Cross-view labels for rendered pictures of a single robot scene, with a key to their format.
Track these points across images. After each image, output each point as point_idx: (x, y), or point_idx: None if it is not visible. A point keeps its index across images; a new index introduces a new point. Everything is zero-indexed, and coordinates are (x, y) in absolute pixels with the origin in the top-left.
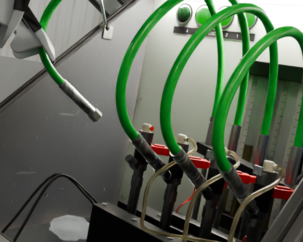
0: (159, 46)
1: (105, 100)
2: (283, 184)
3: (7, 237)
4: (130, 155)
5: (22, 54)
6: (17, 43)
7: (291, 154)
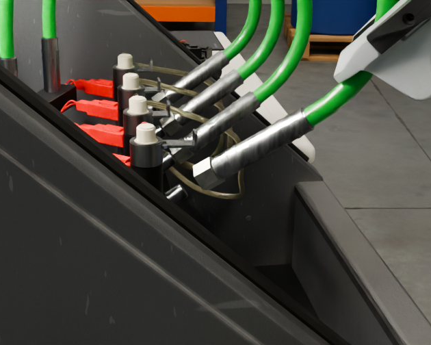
0: None
1: None
2: (66, 92)
3: (389, 326)
4: (180, 185)
5: (413, 85)
6: None
7: (58, 50)
